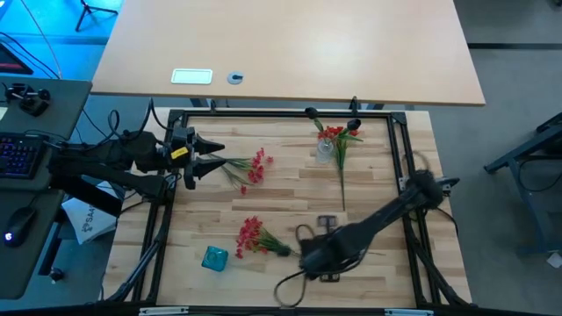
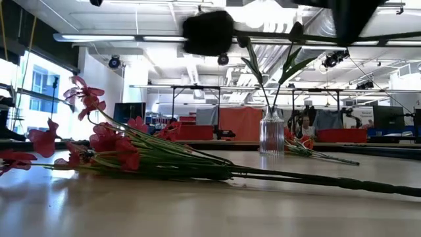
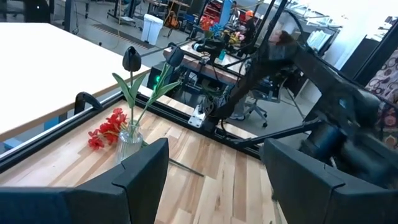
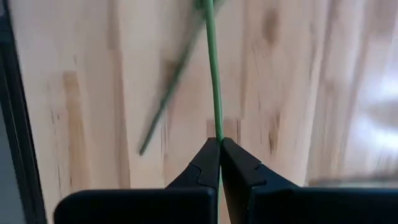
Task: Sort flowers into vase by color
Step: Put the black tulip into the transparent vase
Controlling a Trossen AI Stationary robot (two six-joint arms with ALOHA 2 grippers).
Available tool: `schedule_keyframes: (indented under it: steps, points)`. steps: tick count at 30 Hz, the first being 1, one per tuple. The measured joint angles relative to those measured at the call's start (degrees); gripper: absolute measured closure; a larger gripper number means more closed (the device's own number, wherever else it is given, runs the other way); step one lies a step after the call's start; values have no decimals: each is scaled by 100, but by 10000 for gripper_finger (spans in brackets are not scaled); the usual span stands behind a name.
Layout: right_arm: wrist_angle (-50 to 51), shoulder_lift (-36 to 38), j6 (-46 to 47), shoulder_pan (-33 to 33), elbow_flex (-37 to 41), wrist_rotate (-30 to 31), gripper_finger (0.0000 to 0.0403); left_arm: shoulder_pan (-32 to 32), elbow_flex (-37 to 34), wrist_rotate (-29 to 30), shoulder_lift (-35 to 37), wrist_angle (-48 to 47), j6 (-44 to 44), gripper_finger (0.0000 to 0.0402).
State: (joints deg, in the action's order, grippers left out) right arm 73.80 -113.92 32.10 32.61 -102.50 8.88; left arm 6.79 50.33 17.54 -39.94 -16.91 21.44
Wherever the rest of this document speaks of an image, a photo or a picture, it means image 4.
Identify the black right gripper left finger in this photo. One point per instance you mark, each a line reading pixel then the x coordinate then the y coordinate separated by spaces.
pixel 186 205

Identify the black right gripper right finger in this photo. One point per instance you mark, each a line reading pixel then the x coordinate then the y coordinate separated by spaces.
pixel 280 205

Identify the black tulip light green stem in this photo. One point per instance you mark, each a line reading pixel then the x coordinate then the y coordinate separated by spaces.
pixel 214 77

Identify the black aluminium table frame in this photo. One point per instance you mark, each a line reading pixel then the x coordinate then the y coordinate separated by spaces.
pixel 18 124

